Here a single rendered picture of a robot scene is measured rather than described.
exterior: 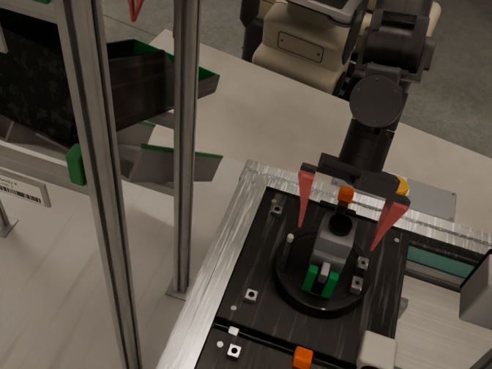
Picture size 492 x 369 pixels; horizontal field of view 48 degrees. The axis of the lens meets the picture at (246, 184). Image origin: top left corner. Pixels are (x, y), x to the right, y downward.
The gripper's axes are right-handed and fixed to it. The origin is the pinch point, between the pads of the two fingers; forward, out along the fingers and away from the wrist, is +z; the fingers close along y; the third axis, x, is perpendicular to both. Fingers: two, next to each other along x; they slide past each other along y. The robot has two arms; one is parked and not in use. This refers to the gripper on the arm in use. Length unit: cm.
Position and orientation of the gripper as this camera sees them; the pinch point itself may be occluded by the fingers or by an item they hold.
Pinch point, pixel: (337, 231)
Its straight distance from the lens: 73.0
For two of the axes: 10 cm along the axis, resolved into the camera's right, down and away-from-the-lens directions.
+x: 1.6, -1.4, 9.8
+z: -2.9, 9.4, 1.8
